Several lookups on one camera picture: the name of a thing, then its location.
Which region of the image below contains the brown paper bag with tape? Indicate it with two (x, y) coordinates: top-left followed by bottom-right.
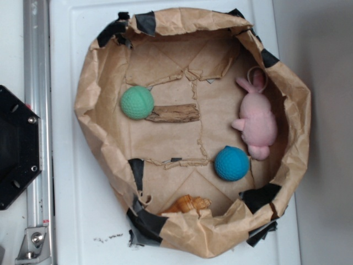
(74, 8), (311, 258)

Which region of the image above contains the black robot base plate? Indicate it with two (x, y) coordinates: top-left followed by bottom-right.
(1, 86), (41, 210)

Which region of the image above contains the aluminium extrusion rail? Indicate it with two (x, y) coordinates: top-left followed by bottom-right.
(23, 1), (57, 264)

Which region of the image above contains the orange conch shell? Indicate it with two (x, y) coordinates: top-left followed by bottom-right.
(159, 194), (212, 215)

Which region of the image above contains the green dimpled ball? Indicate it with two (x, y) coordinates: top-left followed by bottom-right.
(120, 86), (154, 120)

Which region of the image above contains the brown wood stick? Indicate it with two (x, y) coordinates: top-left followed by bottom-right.
(146, 103), (200, 123)

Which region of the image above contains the white tray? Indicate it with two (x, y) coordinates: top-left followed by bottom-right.
(50, 1), (301, 264)

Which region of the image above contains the pink plush bunny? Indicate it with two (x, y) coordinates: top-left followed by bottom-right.
(231, 66), (277, 161)

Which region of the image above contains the blue dimpled ball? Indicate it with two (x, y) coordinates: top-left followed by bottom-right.
(214, 146), (250, 181)

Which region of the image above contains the metal corner bracket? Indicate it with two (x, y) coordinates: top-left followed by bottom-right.
(15, 226), (52, 264)

